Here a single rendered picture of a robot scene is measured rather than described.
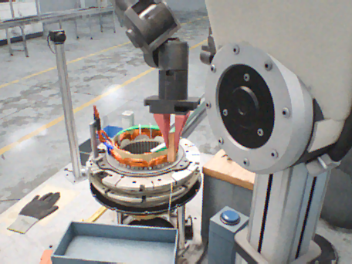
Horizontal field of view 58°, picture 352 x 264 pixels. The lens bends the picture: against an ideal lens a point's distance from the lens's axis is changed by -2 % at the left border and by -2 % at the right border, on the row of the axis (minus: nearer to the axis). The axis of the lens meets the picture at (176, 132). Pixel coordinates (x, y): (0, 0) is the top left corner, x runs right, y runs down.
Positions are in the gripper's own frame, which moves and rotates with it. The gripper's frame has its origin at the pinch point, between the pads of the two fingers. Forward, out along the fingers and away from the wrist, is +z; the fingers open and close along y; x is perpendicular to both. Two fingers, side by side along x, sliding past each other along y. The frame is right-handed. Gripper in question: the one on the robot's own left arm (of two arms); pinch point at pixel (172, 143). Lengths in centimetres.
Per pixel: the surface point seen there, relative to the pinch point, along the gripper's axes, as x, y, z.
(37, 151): -213, 180, 81
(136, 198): -10.6, 11.2, 18.1
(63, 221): -32, 46, 41
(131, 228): 0.1, 8.9, 20.4
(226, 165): -29.3, -10.3, 14.1
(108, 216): -36, 30, 39
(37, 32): -827, 579, -68
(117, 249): 2.9, 11.2, 24.3
